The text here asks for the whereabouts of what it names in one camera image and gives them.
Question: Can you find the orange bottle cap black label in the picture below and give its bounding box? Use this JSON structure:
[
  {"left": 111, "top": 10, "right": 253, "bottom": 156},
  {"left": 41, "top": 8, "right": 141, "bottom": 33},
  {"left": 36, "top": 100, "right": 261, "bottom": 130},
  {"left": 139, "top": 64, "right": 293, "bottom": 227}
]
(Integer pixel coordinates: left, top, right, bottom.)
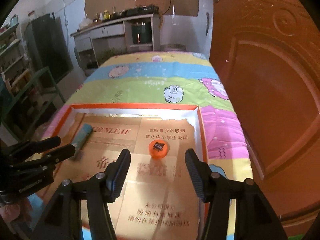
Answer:
[{"left": 149, "top": 140, "right": 169, "bottom": 159}]

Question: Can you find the kitchen counter cabinet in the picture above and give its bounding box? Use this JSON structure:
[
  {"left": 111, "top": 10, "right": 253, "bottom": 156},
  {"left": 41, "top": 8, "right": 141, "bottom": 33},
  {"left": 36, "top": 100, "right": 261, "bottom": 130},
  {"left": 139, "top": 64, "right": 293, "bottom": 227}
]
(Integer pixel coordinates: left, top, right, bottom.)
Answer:
[{"left": 71, "top": 14, "right": 161, "bottom": 77}]

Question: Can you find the metal shelf rack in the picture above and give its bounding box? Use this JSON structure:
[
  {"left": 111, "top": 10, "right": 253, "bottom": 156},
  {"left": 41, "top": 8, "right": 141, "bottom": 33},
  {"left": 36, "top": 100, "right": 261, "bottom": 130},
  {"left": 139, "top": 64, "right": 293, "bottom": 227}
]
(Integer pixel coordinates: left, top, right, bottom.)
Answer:
[{"left": 1, "top": 14, "right": 31, "bottom": 96}]

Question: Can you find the colourful cartoon quilt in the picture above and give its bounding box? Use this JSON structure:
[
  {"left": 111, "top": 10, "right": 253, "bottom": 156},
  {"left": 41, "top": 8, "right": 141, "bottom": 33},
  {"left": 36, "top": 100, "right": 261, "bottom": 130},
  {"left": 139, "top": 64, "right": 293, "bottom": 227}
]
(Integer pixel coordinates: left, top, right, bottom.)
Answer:
[{"left": 24, "top": 51, "right": 254, "bottom": 240}]

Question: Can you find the black air fryer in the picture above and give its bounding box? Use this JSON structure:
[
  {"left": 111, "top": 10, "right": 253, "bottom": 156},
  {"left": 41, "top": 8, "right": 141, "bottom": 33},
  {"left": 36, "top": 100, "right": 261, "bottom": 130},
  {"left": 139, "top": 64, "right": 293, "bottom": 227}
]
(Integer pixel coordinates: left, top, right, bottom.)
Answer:
[{"left": 131, "top": 22, "right": 152, "bottom": 44}]

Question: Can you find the black gas stove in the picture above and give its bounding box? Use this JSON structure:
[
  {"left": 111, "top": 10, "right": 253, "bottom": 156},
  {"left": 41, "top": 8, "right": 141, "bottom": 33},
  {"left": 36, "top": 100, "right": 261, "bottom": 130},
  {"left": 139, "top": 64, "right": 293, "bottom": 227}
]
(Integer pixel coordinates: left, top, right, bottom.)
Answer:
[{"left": 119, "top": 4, "right": 159, "bottom": 17}]

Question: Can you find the white plastic bag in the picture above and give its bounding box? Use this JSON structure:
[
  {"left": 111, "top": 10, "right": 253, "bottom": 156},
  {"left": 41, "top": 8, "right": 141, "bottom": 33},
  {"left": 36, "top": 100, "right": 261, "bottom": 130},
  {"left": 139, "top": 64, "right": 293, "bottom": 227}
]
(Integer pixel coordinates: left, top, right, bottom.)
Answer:
[{"left": 79, "top": 18, "right": 93, "bottom": 30}]

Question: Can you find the shallow orange-rimmed cardboard tray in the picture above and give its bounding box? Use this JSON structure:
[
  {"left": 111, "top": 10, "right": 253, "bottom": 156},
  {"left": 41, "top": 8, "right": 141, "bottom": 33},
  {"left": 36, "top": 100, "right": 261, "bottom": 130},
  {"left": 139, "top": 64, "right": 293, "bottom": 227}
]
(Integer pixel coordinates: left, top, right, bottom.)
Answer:
[{"left": 40, "top": 103, "right": 206, "bottom": 239}]

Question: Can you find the green metal stool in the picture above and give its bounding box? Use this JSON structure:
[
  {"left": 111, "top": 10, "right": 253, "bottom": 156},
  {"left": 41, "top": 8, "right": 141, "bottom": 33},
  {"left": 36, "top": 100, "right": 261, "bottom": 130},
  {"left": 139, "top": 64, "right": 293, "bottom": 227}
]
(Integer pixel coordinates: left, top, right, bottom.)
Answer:
[{"left": 1, "top": 67, "right": 66, "bottom": 142}]

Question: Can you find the teal lighter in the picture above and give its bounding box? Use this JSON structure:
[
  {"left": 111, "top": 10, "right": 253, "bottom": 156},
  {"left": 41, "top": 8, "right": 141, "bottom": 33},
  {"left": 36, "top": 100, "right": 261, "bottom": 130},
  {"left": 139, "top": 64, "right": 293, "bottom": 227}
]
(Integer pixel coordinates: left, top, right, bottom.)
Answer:
[{"left": 69, "top": 124, "right": 93, "bottom": 161}]

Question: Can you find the yellow oil bottle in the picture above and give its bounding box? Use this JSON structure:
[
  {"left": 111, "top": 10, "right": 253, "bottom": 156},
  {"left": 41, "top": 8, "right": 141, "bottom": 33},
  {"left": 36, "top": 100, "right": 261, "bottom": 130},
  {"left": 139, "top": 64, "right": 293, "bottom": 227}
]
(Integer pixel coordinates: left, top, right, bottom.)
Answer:
[{"left": 103, "top": 10, "right": 110, "bottom": 20}]

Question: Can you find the dark refrigerator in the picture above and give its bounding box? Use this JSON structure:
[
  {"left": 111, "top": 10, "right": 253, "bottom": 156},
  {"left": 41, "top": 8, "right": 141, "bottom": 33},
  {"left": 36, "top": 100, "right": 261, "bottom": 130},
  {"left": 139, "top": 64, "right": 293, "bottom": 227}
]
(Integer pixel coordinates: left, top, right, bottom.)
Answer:
[{"left": 24, "top": 12, "right": 73, "bottom": 88}]

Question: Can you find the carved wooden door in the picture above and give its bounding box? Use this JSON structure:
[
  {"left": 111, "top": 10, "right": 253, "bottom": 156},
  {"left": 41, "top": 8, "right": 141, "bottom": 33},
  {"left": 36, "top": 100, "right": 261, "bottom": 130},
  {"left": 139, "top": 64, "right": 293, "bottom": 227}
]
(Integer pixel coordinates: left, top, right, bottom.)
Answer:
[{"left": 210, "top": 0, "right": 319, "bottom": 236}]

